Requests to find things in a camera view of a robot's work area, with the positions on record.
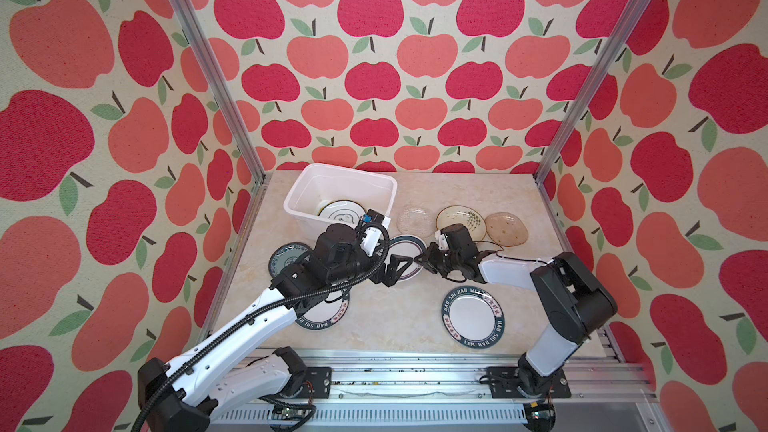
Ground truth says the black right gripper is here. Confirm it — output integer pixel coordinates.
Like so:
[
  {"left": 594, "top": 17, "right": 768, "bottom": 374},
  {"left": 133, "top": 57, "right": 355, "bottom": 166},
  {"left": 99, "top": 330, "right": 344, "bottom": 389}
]
[{"left": 411, "top": 241, "right": 460, "bottom": 278}]

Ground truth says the white plate dark green rim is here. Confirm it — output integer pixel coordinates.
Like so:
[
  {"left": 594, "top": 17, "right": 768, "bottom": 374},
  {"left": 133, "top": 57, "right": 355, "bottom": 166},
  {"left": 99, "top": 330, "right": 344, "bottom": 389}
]
[{"left": 387, "top": 234, "right": 426, "bottom": 282}]

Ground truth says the white plate with cloud emblem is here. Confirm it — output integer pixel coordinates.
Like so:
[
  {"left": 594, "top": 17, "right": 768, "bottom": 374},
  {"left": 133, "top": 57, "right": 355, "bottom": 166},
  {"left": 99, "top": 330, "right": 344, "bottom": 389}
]
[{"left": 317, "top": 200, "right": 365, "bottom": 226}]

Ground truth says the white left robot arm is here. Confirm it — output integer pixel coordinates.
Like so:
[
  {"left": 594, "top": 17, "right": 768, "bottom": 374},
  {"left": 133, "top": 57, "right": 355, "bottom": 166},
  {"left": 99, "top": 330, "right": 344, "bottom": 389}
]
[{"left": 132, "top": 212, "right": 396, "bottom": 431}]

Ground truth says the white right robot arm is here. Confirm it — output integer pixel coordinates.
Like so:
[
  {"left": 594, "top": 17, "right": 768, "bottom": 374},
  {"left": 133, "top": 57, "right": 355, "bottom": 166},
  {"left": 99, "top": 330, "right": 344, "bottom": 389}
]
[{"left": 415, "top": 224, "right": 618, "bottom": 398}]

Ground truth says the white plastic bin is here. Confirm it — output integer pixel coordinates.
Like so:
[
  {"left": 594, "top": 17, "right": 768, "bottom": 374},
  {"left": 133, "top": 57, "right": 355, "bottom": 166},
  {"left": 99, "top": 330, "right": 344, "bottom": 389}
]
[{"left": 283, "top": 164, "right": 398, "bottom": 241}]

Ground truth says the clear glass plate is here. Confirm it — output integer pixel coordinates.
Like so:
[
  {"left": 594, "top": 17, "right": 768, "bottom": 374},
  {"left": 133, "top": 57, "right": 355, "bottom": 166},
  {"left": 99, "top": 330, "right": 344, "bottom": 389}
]
[{"left": 396, "top": 205, "right": 436, "bottom": 239}]

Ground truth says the cream plate with plant drawing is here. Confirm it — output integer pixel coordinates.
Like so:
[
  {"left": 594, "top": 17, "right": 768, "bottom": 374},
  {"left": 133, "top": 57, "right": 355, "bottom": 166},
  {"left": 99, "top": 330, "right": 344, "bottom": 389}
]
[{"left": 436, "top": 205, "right": 487, "bottom": 241}]

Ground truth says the white plate lettered dark rim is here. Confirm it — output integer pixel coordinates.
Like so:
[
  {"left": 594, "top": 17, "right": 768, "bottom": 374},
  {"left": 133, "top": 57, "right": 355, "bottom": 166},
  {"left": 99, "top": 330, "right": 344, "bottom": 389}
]
[{"left": 440, "top": 286, "right": 506, "bottom": 350}]

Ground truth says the beige speckled plate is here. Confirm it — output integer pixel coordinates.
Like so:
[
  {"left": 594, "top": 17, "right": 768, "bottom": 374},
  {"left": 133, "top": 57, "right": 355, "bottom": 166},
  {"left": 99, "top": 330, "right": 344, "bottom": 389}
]
[{"left": 485, "top": 212, "right": 529, "bottom": 247}]

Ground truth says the blue floral green plate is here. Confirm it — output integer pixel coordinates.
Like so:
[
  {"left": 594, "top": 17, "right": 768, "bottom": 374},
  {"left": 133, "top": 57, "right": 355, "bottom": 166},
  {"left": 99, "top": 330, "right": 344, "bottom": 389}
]
[{"left": 268, "top": 242, "right": 312, "bottom": 278}]

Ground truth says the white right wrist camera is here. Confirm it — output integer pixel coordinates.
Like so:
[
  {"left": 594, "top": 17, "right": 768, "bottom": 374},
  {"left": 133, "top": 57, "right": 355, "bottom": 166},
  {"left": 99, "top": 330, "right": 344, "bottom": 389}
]
[{"left": 434, "top": 231, "right": 450, "bottom": 251}]

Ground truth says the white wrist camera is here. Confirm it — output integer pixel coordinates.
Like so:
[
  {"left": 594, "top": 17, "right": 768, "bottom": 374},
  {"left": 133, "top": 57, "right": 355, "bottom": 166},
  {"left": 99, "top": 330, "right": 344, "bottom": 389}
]
[
  {"left": 434, "top": 231, "right": 450, "bottom": 251},
  {"left": 354, "top": 209, "right": 391, "bottom": 257}
]

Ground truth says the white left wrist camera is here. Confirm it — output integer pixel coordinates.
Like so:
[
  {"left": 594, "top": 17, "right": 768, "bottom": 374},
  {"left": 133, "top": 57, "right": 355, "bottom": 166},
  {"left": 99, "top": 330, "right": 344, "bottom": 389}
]
[{"left": 354, "top": 209, "right": 391, "bottom": 257}]

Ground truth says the black corrugated cable conduit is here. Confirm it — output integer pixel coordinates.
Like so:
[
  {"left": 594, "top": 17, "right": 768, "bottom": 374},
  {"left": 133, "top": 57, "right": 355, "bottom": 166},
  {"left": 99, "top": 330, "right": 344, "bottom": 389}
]
[{"left": 130, "top": 223, "right": 391, "bottom": 432}]

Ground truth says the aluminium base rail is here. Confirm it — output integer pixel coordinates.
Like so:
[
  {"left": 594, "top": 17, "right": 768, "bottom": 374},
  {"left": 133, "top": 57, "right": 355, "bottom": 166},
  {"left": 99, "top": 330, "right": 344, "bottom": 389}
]
[{"left": 197, "top": 347, "right": 655, "bottom": 430}]

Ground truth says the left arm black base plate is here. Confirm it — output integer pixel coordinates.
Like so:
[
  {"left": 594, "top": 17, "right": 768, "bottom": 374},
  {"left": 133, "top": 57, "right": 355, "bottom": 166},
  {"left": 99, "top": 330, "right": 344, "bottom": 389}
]
[{"left": 284, "top": 367, "right": 333, "bottom": 400}]

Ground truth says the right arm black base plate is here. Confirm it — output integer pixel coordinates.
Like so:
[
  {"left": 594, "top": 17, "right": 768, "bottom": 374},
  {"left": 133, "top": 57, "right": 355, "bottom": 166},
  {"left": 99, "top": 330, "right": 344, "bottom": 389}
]
[{"left": 478, "top": 367, "right": 572, "bottom": 400}]

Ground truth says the right aluminium frame post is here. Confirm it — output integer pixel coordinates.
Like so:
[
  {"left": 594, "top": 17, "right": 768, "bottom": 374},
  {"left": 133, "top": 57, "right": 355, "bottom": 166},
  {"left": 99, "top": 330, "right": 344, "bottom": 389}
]
[{"left": 534, "top": 0, "right": 651, "bottom": 190}]

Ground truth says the aluminium frame post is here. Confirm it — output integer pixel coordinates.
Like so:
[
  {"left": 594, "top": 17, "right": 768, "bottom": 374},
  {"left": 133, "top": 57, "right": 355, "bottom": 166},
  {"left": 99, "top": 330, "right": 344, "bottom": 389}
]
[
  {"left": 534, "top": 0, "right": 651, "bottom": 190},
  {"left": 169, "top": 0, "right": 267, "bottom": 187}
]

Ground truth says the left aluminium frame post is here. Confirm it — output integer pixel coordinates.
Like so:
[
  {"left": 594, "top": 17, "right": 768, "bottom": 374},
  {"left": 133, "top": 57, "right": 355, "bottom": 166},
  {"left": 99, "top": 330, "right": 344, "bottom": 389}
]
[{"left": 169, "top": 0, "right": 267, "bottom": 187}]

